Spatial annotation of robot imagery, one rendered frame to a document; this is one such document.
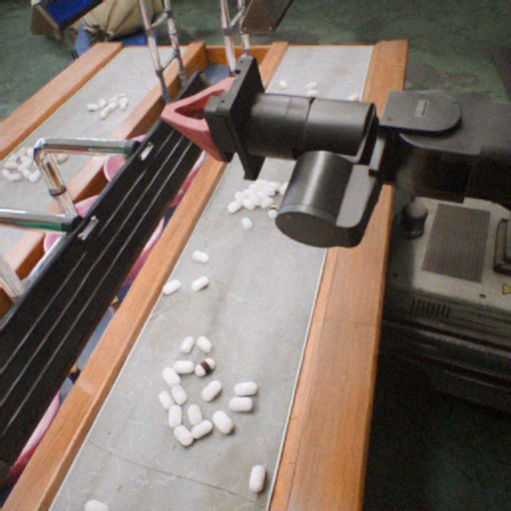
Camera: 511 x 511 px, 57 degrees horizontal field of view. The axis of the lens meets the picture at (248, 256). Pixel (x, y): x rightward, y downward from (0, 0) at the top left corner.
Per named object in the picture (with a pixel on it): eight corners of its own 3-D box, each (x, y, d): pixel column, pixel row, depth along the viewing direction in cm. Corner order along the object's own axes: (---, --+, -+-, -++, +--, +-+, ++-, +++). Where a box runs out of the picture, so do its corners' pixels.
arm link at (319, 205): (448, 165, 42) (465, 96, 35) (422, 279, 38) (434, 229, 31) (319, 148, 46) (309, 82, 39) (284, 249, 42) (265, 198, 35)
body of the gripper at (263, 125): (239, 181, 47) (308, 193, 45) (208, 110, 38) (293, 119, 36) (259, 131, 50) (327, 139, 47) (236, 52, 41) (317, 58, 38)
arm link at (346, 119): (386, 134, 43) (388, 88, 38) (367, 197, 41) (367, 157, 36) (313, 126, 45) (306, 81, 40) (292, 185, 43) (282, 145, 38)
